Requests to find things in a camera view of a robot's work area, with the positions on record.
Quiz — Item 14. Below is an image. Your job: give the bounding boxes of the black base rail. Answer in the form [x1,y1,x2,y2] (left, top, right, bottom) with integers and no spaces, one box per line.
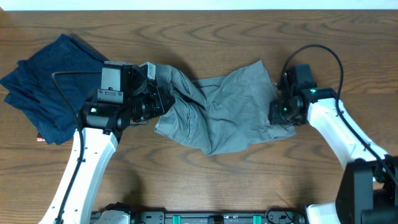
[131,208,307,224]

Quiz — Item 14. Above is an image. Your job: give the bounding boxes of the grey shorts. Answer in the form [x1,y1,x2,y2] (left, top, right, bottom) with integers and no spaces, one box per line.
[155,60,296,156]

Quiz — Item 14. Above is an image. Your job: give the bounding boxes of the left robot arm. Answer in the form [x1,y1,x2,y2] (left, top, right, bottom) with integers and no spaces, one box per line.
[41,61,175,223]

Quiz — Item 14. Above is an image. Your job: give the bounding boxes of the folded dark navy garment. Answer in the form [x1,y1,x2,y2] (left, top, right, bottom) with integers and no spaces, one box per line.
[1,34,107,144]

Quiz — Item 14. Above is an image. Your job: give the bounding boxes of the small card under garment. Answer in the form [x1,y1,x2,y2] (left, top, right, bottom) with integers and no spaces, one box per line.
[36,132,45,142]

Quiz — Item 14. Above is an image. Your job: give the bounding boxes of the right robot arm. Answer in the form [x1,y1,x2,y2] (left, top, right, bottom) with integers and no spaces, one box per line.
[269,64,397,223]

